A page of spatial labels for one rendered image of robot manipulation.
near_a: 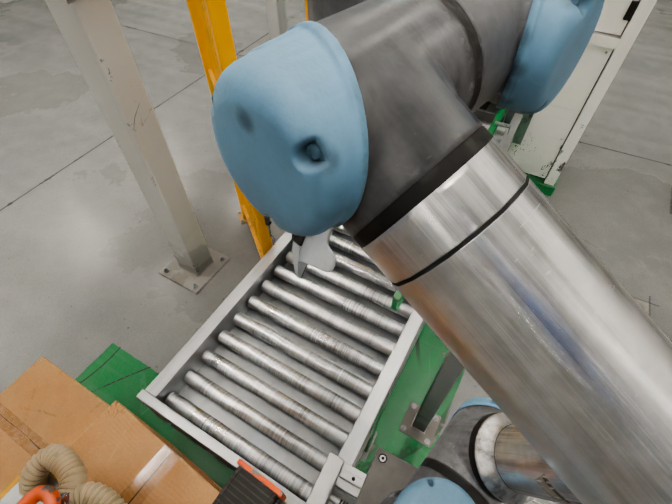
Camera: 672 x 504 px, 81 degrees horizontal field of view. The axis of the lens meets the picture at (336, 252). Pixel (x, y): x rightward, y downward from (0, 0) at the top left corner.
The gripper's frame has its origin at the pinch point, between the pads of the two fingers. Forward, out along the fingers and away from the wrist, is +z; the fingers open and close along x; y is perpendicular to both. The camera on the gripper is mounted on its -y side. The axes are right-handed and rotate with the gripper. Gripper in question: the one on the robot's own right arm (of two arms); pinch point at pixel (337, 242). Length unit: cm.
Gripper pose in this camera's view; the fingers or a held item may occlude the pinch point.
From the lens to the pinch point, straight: 52.1
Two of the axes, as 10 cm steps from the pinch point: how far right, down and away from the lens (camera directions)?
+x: 7.1, -5.4, 4.5
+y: 7.0, 5.5, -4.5
